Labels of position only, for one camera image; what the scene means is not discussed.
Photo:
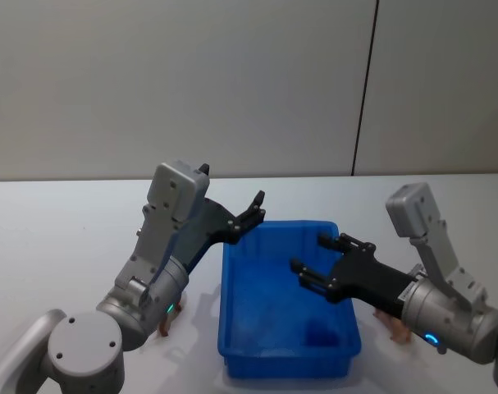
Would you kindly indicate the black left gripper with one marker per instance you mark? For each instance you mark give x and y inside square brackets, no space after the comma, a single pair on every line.
[209,225]

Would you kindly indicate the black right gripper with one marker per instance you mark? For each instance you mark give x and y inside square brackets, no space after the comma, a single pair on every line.
[367,279]

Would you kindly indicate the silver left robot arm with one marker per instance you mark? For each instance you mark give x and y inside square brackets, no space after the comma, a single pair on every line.
[84,349]

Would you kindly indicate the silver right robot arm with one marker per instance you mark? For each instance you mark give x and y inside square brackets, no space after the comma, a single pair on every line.
[437,303]

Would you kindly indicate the blue plastic bin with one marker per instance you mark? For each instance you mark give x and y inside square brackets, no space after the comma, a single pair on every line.
[265,312]

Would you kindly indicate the small brown object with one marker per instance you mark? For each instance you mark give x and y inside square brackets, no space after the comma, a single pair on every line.
[166,325]
[398,332]

